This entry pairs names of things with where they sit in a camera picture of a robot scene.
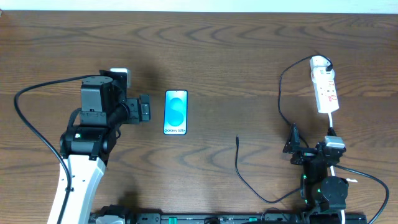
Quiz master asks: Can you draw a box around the blue Galaxy smartphone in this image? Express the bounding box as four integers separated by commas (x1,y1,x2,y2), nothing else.
164,90,188,135

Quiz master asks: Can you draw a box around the black charger cable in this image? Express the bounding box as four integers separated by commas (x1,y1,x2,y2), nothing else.
234,54,334,205

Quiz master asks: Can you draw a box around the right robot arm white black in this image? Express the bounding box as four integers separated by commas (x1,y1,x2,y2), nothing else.
283,124,349,223

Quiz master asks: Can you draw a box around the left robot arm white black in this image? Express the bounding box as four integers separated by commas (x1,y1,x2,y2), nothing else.
48,68,150,223

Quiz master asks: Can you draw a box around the white charger plug adapter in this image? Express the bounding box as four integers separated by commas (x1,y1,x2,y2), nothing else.
310,55,333,72

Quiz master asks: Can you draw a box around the white power strip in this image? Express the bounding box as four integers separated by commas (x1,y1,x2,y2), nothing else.
311,68,339,114

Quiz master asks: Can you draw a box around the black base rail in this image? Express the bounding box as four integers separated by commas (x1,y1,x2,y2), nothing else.
88,204,368,224

